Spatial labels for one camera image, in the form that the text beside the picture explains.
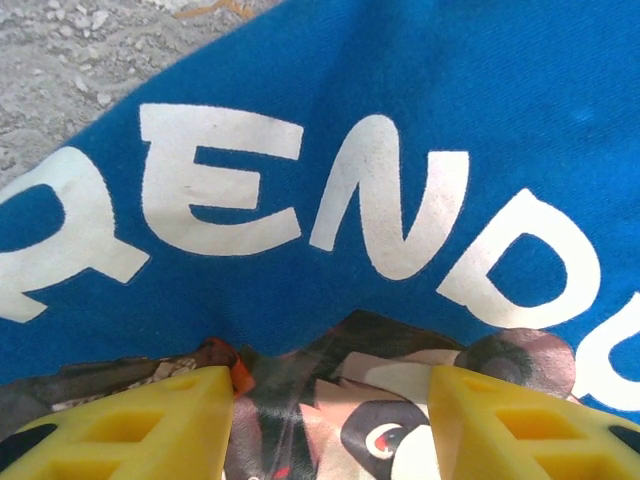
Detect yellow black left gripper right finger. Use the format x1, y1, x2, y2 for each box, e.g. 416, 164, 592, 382
428, 364, 640, 480

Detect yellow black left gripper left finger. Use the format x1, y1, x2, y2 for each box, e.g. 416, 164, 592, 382
0, 365, 236, 480

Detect blue printed t-shirt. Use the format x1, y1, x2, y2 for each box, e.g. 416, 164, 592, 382
0, 0, 640, 480

